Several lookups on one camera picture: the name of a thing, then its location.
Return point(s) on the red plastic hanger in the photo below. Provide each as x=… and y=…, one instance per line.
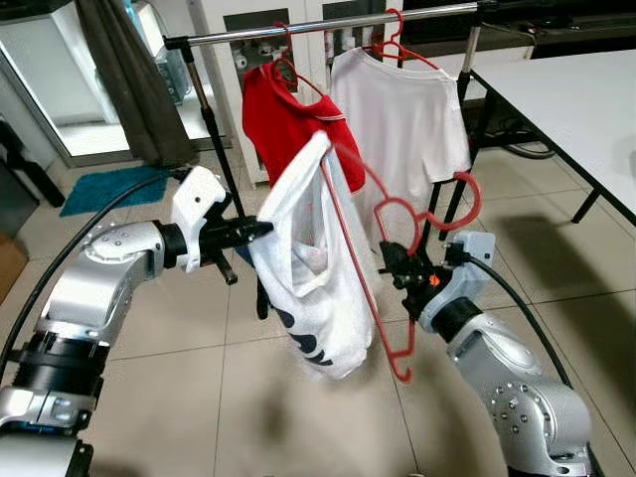
x=298, y=79
x=477, y=199
x=397, y=45

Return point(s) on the metal clothes rack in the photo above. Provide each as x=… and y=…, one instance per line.
x=298, y=27

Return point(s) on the red shirt white trim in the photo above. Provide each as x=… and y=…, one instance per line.
x=288, y=119

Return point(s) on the white shirt black print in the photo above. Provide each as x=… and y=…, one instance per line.
x=298, y=209

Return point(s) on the teal floor mat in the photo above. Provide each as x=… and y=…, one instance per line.
x=99, y=189

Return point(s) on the grey curtain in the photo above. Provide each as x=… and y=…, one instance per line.
x=139, y=89

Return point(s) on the white table black edge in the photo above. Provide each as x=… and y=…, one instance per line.
x=566, y=109

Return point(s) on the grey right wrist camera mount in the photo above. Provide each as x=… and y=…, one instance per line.
x=472, y=258

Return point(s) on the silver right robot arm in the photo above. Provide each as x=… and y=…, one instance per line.
x=517, y=388

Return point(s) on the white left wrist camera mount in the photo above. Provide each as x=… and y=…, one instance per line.
x=199, y=199

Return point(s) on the plain white t-shirt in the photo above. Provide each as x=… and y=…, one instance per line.
x=407, y=129

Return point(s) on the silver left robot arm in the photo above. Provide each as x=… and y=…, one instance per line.
x=89, y=288

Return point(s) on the white glass door cabinet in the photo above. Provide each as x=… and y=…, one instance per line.
x=306, y=8

